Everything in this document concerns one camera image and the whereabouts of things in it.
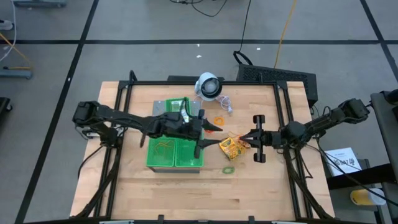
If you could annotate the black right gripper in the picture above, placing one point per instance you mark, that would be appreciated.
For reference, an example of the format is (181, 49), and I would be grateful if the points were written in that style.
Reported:
(269, 139)

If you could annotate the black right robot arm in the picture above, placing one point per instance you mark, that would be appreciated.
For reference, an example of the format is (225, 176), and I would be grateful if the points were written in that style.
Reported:
(326, 119)

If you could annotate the black chair part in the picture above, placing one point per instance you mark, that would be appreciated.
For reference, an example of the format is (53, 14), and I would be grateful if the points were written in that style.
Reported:
(3, 107)

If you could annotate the green plastic organizer tray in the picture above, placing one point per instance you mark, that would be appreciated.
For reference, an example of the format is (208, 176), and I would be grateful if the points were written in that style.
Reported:
(159, 107)

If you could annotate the black equipment cart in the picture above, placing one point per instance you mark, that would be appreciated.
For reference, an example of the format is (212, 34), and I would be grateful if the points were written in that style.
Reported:
(385, 124)

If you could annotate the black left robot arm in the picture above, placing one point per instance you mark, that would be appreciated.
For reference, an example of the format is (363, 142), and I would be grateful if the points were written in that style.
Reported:
(124, 116)

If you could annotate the green plastic basket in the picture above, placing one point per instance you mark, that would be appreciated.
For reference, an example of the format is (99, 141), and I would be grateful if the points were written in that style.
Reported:
(186, 155)
(168, 105)
(166, 160)

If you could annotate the person's shoe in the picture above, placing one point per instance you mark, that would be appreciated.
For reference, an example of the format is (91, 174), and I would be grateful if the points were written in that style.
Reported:
(6, 25)

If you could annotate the yellow white cup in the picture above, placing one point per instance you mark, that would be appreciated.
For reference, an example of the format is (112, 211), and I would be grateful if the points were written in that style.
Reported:
(363, 197)

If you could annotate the black table clamp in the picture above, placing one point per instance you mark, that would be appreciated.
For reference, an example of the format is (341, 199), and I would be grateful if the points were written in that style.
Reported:
(161, 217)
(251, 218)

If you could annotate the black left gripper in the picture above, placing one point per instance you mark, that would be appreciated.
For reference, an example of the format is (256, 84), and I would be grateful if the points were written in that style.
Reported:
(192, 129)

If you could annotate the grey-blue stand base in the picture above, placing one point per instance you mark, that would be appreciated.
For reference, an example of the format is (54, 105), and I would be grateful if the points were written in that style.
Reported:
(15, 74)

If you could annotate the grey stand base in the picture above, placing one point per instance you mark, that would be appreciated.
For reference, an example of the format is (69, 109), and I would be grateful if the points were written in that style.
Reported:
(40, 3)

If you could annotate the black aluminium table frame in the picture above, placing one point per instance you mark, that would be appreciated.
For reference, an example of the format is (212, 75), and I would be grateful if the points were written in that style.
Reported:
(155, 83)

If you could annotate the white printed paper sheet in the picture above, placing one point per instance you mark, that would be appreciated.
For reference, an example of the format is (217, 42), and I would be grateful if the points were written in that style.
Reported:
(342, 158)

